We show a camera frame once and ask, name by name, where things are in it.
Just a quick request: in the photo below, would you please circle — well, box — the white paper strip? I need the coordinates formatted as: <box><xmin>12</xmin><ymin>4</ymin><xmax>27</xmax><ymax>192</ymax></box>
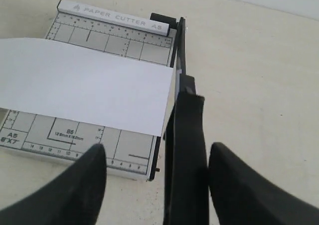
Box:
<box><xmin>0</xmin><ymin>38</ymin><xmax>173</xmax><ymax>136</ymax></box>

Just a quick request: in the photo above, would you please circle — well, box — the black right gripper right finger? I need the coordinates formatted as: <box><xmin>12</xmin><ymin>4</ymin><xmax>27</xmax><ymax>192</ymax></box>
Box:
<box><xmin>208</xmin><ymin>142</ymin><xmax>319</xmax><ymax>225</ymax></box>

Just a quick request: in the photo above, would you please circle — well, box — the black cutter blade arm handle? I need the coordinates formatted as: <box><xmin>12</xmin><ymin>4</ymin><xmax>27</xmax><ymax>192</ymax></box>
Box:
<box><xmin>150</xmin><ymin>13</ymin><xmax>209</xmax><ymax>225</ymax></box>

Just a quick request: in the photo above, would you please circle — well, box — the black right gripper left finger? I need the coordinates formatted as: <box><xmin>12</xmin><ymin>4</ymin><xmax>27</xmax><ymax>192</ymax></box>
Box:
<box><xmin>0</xmin><ymin>144</ymin><xmax>107</xmax><ymax>225</ymax></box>

